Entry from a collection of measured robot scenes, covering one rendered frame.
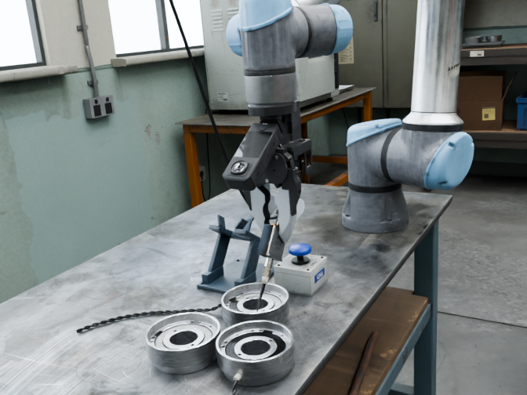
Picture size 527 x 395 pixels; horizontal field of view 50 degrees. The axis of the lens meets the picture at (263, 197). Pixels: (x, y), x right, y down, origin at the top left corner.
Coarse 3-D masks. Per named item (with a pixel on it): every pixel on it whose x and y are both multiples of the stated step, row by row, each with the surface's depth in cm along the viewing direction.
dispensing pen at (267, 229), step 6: (276, 210) 88; (276, 222) 87; (264, 228) 86; (270, 228) 86; (264, 234) 86; (270, 234) 85; (264, 240) 85; (264, 246) 85; (258, 252) 85; (264, 252) 85; (270, 258) 86; (264, 264) 86; (270, 264) 86; (264, 270) 85; (270, 270) 86; (264, 276) 85; (264, 282) 85; (258, 306) 85
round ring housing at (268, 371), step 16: (224, 336) 78; (256, 336) 79; (288, 336) 78; (224, 352) 75; (240, 352) 75; (256, 352) 78; (272, 352) 74; (288, 352) 73; (224, 368) 73; (240, 368) 71; (256, 368) 71; (272, 368) 71; (288, 368) 75; (240, 384) 73; (256, 384) 72
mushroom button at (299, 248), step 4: (296, 244) 99; (300, 244) 98; (304, 244) 98; (292, 248) 97; (296, 248) 97; (300, 248) 96; (304, 248) 96; (308, 248) 97; (292, 252) 97; (296, 252) 96; (300, 252) 96; (304, 252) 96; (308, 252) 97; (300, 256) 98; (300, 260) 98
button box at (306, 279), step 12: (276, 264) 98; (288, 264) 98; (300, 264) 97; (312, 264) 97; (324, 264) 99; (276, 276) 98; (288, 276) 96; (300, 276) 95; (312, 276) 95; (324, 276) 99; (288, 288) 97; (300, 288) 96; (312, 288) 95
